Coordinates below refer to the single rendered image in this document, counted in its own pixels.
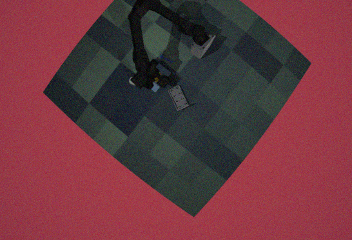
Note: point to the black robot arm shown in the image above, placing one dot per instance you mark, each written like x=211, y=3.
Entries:
x=146, y=69

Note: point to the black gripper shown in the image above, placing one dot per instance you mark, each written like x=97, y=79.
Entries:
x=163, y=79

